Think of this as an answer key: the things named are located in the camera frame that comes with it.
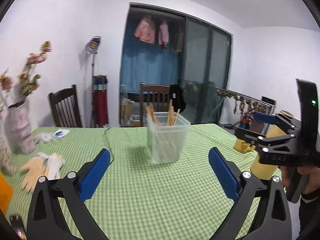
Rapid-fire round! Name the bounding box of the dark framed sliding door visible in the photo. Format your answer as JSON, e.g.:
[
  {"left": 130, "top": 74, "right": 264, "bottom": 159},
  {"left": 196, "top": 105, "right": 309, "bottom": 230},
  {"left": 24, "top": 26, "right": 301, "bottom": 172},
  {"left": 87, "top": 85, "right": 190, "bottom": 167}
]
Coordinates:
[{"left": 119, "top": 2, "right": 233, "bottom": 128}]

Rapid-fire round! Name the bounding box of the crumpled white plastic bag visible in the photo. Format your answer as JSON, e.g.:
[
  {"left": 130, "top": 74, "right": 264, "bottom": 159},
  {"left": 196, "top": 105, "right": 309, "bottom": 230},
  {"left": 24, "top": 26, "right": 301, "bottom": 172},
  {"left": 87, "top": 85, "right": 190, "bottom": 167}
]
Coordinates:
[{"left": 31, "top": 132, "right": 54, "bottom": 143}]

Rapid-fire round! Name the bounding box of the large pink white vase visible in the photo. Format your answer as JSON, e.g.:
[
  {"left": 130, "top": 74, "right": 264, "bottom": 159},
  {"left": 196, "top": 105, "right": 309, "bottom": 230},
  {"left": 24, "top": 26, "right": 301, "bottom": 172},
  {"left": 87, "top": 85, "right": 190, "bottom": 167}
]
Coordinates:
[{"left": 4, "top": 101, "right": 35, "bottom": 154}]

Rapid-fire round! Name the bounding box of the small pink hanging garment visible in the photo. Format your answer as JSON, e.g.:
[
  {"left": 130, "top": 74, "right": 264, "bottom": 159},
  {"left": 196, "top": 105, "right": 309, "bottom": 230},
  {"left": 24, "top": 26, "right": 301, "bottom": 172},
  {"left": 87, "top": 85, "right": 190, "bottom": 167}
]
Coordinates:
[{"left": 158, "top": 21, "right": 170, "bottom": 50}]

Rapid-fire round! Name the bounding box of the tan work glove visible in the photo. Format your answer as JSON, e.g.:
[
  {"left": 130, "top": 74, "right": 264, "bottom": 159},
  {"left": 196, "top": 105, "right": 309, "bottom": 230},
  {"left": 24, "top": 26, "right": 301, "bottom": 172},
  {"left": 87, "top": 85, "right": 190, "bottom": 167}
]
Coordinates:
[{"left": 19, "top": 156, "right": 49, "bottom": 192}]

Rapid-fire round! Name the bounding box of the beige hanging garment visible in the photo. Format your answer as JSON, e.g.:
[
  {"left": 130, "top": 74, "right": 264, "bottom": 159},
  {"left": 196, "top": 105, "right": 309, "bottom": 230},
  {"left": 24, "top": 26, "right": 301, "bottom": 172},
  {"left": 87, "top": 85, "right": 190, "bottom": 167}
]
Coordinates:
[{"left": 171, "top": 22, "right": 184, "bottom": 53}]

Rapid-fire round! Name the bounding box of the red cylindrical bag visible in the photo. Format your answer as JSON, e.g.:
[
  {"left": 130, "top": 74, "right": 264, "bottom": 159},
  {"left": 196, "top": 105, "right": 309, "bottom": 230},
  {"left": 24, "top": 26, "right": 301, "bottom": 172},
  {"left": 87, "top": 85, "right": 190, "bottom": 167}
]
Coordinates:
[{"left": 92, "top": 74, "right": 109, "bottom": 128}]

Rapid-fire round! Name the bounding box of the metal rail with dried items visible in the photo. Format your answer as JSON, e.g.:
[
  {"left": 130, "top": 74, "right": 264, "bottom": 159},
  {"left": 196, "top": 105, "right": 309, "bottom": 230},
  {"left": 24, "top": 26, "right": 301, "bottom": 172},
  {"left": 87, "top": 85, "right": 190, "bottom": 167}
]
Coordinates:
[{"left": 216, "top": 88, "right": 275, "bottom": 120}]

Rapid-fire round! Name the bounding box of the set of wooden chopsticks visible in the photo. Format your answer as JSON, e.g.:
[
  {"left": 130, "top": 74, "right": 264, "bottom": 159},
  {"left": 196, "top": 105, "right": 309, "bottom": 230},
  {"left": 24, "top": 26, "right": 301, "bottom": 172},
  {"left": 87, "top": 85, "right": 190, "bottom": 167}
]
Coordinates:
[{"left": 146, "top": 99, "right": 181, "bottom": 159}]

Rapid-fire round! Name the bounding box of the studio light on stand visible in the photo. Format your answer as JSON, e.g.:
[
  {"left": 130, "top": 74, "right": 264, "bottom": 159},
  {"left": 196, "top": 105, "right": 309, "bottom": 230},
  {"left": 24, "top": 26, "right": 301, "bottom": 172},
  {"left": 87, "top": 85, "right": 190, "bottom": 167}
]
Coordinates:
[{"left": 85, "top": 36, "right": 102, "bottom": 128}]

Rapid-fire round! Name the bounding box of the red blue toy figure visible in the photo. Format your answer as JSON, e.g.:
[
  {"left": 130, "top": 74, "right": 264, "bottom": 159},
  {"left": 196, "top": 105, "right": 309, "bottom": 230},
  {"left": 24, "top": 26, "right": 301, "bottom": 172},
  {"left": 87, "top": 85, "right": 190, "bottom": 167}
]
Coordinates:
[{"left": 239, "top": 111, "right": 252, "bottom": 130}]

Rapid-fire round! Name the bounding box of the white work glove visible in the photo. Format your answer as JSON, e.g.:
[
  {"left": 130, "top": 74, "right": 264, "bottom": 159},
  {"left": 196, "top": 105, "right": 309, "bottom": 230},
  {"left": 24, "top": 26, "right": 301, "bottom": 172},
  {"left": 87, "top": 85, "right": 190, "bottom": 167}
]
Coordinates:
[{"left": 37, "top": 152, "right": 65, "bottom": 179}]

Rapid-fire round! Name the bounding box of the dark wooden chair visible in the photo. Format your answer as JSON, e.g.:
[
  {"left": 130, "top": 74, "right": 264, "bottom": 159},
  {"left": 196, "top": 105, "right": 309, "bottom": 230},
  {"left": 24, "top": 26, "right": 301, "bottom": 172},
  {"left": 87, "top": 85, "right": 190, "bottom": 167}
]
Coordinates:
[{"left": 48, "top": 84, "right": 83, "bottom": 128}]

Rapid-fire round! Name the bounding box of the black cable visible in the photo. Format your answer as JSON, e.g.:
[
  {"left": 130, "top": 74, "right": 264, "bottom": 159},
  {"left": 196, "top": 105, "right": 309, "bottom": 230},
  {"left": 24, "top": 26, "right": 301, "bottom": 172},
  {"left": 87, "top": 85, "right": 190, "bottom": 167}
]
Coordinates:
[{"left": 103, "top": 127, "right": 114, "bottom": 162}]

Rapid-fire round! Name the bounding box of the blue curtain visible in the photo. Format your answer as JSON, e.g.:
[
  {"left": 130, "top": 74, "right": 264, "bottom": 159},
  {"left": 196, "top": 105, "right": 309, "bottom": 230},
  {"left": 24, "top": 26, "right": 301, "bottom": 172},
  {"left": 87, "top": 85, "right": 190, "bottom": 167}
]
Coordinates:
[{"left": 121, "top": 40, "right": 180, "bottom": 95}]

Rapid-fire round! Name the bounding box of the yellow thermos jug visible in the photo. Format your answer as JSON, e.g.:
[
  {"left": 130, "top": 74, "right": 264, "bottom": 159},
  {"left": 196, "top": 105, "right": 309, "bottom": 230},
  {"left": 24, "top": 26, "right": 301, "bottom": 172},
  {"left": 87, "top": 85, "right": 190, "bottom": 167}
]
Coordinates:
[{"left": 250, "top": 110, "right": 294, "bottom": 180}]

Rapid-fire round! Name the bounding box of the green checkered tablecloth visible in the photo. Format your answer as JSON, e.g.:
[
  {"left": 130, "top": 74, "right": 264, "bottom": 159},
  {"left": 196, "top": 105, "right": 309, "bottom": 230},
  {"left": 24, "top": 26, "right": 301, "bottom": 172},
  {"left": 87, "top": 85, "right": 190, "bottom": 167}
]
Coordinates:
[{"left": 0, "top": 124, "right": 285, "bottom": 240}]

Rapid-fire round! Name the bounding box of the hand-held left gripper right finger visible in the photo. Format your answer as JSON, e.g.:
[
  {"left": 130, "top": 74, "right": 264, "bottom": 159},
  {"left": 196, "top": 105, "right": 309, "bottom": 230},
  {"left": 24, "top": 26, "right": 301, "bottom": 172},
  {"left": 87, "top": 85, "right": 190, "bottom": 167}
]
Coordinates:
[{"left": 208, "top": 147, "right": 293, "bottom": 240}]

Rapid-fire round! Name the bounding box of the small floral vase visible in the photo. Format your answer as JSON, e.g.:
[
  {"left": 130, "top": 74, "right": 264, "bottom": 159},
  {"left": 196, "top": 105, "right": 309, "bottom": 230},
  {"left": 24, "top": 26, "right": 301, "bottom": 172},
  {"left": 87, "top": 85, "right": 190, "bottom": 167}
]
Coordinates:
[{"left": 0, "top": 140, "right": 17, "bottom": 175}]

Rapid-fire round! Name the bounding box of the clear plastic container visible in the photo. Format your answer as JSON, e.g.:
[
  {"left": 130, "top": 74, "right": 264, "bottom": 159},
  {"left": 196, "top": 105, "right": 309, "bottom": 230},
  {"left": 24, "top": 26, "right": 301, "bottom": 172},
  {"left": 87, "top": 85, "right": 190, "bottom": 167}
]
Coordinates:
[{"left": 146, "top": 112, "right": 191, "bottom": 165}]

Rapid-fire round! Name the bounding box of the dried flower bouquet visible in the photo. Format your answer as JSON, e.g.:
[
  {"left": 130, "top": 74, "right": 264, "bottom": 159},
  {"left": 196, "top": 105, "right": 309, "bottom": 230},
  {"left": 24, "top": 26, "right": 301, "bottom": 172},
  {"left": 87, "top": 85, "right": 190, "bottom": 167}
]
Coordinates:
[{"left": 0, "top": 41, "right": 52, "bottom": 105}]

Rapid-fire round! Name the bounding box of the orange book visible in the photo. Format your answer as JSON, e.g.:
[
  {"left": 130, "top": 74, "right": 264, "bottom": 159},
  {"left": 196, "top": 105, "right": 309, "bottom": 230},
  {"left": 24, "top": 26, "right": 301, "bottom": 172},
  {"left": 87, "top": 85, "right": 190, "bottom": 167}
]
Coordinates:
[{"left": 0, "top": 172, "right": 14, "bottom": 215}]

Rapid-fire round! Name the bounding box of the brown wooden chair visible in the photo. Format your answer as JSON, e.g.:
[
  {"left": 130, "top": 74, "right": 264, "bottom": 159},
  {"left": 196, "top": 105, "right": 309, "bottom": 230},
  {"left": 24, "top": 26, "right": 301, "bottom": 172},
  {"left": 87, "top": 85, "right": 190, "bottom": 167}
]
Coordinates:
[{"left": 139, "top": 83, "right": 173, "bottom": 127}]

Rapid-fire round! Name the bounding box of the black smartphone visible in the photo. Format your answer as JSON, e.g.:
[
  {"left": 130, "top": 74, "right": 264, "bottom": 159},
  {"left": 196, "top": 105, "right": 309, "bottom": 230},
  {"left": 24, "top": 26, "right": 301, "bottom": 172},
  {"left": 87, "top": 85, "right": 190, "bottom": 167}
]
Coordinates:
[{"left": 9, "top": 214, "right": 27, "bottom": 239}]

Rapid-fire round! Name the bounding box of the yellow mug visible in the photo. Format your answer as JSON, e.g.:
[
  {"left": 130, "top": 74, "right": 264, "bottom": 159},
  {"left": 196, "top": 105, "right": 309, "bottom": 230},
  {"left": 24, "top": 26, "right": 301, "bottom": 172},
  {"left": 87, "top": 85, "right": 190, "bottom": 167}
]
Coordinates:
[{"left": 234, "top": 139, "right": 257, "bottom": 153}]

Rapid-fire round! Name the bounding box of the large pink hanging jacket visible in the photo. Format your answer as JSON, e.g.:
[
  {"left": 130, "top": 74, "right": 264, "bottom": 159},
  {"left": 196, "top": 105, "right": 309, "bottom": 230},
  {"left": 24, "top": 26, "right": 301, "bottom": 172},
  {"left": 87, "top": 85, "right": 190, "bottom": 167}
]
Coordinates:
[{"left": 134, "top": 16, "right": 157, "bottom": 45}]

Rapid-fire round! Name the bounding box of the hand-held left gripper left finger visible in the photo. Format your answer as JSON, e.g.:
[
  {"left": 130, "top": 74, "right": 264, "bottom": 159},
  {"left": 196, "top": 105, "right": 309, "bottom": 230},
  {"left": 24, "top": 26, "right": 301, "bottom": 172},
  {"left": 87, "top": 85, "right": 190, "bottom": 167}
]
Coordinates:
[{"left": 26, "top": 148, "right": 111, "bottom": 240}]

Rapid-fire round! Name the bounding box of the person's right hand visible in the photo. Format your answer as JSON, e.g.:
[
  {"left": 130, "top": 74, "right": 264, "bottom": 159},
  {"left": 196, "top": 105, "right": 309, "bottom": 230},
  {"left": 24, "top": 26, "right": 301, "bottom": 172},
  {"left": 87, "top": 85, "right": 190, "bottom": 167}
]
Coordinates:
[{"left": 281, "top": 165, "right": 320, "bottom": 195}]

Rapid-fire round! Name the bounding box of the translucent plastic bag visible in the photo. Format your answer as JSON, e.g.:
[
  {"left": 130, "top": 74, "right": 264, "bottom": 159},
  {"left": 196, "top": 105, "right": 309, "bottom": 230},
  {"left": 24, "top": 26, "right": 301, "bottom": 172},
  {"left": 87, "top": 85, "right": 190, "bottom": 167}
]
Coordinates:
[{"left": 119, "top": 85, "right": 135, "bottom": 127}]

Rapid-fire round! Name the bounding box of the black box device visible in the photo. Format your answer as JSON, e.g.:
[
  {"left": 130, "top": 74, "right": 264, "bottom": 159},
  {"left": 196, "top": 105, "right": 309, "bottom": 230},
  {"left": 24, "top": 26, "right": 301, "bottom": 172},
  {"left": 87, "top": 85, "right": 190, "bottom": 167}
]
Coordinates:
[{"left": 261, "top": 96, "right": 277, "bottom": 106}]

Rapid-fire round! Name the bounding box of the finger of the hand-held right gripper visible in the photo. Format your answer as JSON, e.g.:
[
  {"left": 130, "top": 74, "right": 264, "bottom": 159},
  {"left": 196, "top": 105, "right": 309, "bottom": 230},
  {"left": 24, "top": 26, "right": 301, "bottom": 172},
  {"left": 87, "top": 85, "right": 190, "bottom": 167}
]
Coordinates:
[
  {"left": 232, "top": 127, "right": 265, "bottom": 144},
  {"left": 252, "top": 112, "right": 300, "bottom": 135}
]

